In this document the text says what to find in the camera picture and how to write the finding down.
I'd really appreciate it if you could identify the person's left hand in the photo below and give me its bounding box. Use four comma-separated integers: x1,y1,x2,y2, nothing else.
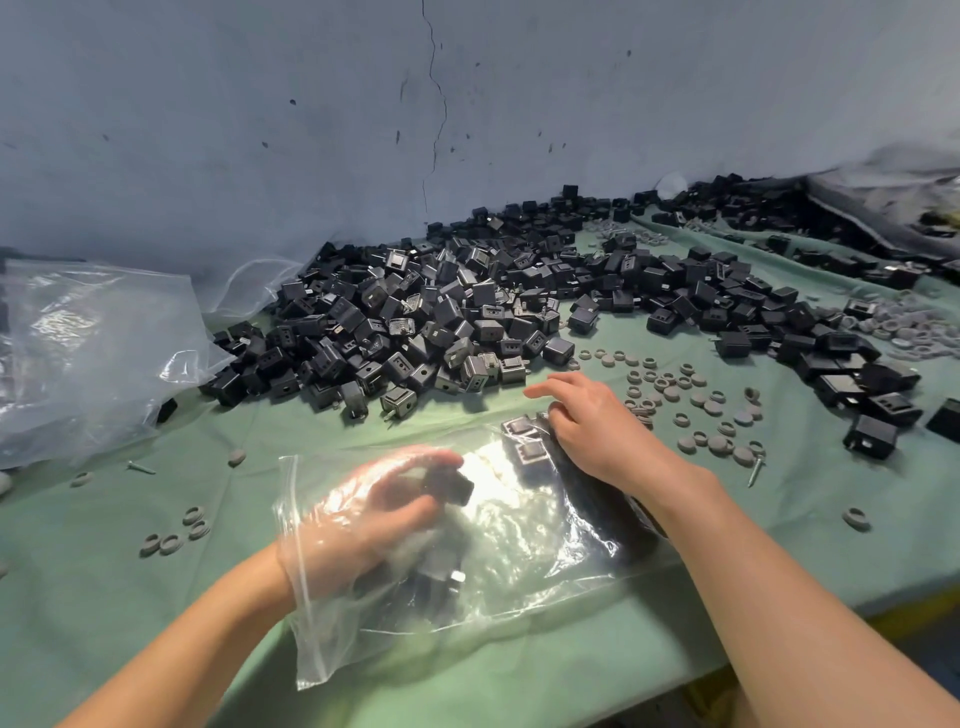
276,444,466,603

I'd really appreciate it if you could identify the grey crumpled plastic sheet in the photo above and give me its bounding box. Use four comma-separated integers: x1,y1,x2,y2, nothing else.
804,144,960,258

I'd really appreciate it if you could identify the person's right forearm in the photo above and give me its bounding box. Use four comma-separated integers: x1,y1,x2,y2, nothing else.
645,468,960,728

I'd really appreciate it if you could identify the heap of black plug adapters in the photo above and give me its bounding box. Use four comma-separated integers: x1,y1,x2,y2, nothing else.
651,172,960,292

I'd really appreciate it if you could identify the person's right hand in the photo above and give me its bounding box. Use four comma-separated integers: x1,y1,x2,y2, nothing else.
522,371,721,505

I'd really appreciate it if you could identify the large crumpled clear plastic bag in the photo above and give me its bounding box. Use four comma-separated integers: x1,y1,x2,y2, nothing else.
0,257,301,472

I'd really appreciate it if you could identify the pile of black plug adapters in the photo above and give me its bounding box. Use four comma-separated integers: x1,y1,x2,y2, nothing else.
198,183,925,430

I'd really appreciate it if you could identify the packed row of black adapters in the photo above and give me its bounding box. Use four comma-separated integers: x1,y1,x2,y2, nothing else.
551,431,665,560

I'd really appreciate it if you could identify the pile of grey rubber rings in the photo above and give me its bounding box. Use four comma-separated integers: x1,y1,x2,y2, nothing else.
838,294,955,363
583,216,678,255

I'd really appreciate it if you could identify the person's left forearm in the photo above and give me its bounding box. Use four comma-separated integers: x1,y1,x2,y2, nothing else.
58,543,297,728

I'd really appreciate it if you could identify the clear plastic zip bag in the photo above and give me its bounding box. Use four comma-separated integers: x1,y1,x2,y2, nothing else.
273,418,676,671

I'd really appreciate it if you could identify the blurred black plug adapter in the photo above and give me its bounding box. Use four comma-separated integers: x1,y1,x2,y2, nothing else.
405,562,468,610

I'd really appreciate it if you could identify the green table cloth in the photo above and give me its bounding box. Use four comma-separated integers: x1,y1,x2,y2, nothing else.
0,210,960,728

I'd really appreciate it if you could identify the scatter of grey rubber rings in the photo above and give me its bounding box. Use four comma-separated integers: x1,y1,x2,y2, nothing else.
576,343,768,472

